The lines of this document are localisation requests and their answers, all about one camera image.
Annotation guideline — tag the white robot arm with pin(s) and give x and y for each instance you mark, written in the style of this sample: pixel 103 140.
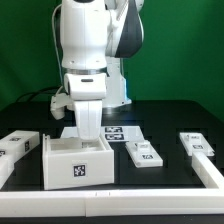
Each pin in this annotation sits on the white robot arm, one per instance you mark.
pixel 90 32

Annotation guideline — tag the white cabinet door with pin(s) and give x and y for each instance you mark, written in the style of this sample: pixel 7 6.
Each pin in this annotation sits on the white cabinet door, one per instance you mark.
pixel 195 142
pixel 143 154

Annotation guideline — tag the white cabinet body box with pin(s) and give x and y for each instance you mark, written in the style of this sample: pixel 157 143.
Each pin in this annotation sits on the white cabinet body box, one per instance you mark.
pixel 68 163

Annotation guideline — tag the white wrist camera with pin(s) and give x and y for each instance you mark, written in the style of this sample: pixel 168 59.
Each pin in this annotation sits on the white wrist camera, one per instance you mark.
pixel 59 103

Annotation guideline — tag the white marker base sheet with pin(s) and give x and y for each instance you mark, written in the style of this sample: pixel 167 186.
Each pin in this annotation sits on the white marker base sheet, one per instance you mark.
pixel 111 133

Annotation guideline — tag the white frame rail fence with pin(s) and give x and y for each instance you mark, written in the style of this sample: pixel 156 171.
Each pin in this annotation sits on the white frame rail fence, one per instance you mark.
pixel 206 200

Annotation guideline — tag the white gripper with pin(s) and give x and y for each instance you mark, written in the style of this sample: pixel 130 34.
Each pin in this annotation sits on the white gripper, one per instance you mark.
pixel 87 93

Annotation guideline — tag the white block with markers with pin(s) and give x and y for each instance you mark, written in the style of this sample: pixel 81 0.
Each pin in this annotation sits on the white block with markers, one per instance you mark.
pixel 19 143

